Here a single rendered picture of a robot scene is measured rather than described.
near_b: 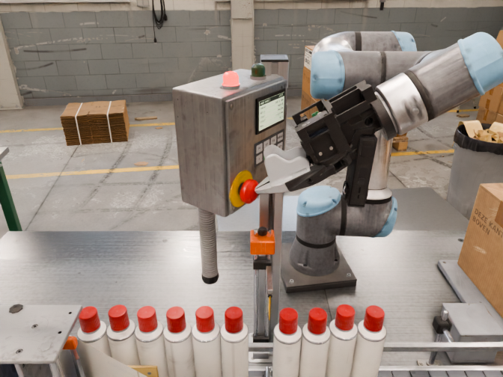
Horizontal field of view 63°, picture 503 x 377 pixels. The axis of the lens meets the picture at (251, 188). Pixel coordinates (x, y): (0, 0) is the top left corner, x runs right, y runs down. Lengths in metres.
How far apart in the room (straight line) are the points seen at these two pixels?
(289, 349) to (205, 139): 0.41
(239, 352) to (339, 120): 0.46
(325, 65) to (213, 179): 0.24
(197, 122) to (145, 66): 5.51
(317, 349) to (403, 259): 0.66
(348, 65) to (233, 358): 0.54
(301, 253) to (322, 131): 0.69
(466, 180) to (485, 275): 2.12
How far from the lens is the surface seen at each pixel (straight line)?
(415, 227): 1.57
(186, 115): 0.61
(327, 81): 0.66
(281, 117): 0.68
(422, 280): 1.32
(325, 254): 1.20
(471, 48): 0.60
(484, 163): 3.28
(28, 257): 1.49
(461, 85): 0.59
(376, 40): 1.05
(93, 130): 4.73
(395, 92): 0.58
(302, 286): 1.18
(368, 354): 0.84
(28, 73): 6.45
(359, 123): 0.58
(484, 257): 1.28
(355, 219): 1.14
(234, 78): 0.60
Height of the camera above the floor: 1.62
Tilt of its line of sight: 27 degrees down
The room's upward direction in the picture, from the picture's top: straight up
